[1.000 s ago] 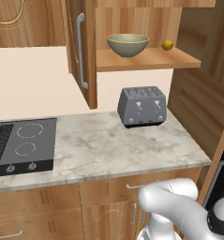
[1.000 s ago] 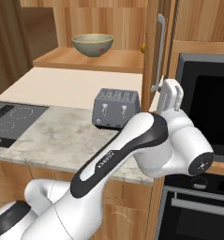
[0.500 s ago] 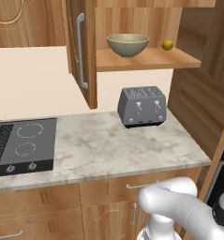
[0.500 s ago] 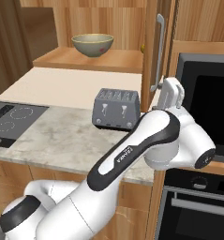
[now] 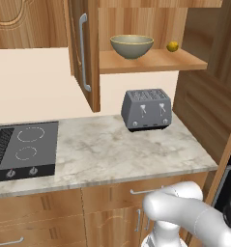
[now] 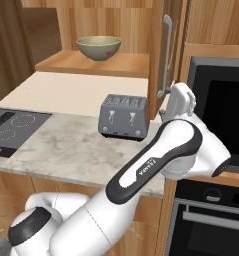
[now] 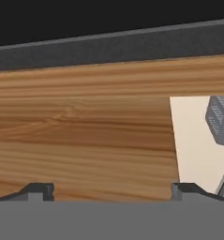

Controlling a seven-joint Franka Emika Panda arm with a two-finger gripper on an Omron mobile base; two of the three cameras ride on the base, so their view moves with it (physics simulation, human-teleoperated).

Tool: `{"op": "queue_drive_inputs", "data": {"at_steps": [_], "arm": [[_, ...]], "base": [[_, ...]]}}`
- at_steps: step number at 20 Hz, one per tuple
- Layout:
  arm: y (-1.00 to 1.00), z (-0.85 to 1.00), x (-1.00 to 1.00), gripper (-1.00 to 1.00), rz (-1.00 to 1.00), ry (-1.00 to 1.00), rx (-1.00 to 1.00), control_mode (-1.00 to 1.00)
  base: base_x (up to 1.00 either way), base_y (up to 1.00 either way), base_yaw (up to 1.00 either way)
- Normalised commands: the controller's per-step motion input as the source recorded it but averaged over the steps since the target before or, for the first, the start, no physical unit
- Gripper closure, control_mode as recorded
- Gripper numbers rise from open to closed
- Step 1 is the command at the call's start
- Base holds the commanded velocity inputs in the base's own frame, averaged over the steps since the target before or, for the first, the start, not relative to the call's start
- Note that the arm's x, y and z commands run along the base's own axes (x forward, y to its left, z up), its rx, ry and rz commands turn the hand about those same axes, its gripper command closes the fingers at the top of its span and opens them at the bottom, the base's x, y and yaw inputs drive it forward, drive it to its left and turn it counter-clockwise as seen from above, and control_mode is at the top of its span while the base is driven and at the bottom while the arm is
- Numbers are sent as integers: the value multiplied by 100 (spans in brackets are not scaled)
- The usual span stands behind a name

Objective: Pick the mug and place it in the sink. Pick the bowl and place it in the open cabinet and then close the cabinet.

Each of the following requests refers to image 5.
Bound wooden cabinet shelf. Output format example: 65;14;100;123
99;47;209;75

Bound grey bowl with yellow rim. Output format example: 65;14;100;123
109;34;155;61

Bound open wooden cabinet door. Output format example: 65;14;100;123
62;0;101;114

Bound tall wooden side cabinet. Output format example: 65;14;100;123
171;0;231;166

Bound grey toaster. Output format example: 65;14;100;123
120;88;173;133

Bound yellow lemon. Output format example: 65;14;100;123
165;41;180;53

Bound black hob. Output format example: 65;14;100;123
0;121;60;183

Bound wooden base cupboard door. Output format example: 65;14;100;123
139;210;158;247
83;206;145;247

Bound wide wooden drawer front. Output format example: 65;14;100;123
0;188;87;247

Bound black built-in oven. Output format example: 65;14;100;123
212;155;231;215

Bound long silver cabinet door handle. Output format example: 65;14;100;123
78;13;93;94

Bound short silver cupboard handle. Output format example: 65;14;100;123
134;208;142;233
143;215;152;232

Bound closed wooden wall cabinet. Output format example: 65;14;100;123
0;0;69;50

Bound silver wide drawer handle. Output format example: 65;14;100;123
0;236;25;247

